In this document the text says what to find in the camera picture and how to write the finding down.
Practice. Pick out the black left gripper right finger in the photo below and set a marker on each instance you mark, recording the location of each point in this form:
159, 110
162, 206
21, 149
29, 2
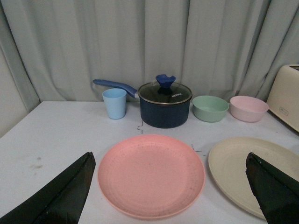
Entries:
276, 192

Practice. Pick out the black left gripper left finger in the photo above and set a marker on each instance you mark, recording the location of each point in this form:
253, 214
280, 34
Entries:
61, 201

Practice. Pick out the cream plate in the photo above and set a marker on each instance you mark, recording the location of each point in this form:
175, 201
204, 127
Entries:
227, 163

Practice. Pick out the pink plate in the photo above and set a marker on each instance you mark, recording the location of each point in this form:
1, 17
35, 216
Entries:
151, 176

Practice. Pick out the pink bowl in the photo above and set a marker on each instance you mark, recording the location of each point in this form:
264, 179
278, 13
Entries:
248, 109

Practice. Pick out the cream toaster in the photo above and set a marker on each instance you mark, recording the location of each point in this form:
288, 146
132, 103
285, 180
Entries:
283, 99

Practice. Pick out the green bowl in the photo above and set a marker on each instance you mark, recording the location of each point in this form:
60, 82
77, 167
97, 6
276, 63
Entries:
209, 108

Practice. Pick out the light blue cup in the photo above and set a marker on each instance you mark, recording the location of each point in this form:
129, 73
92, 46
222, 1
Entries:
115, 102

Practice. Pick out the dark blue saucepan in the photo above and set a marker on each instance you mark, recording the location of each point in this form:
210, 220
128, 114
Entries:
155, 115

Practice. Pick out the glass pot lid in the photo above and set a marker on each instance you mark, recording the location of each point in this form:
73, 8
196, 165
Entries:
165, 91

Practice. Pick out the grey curtain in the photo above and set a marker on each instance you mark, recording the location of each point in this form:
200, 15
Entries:
51, 50

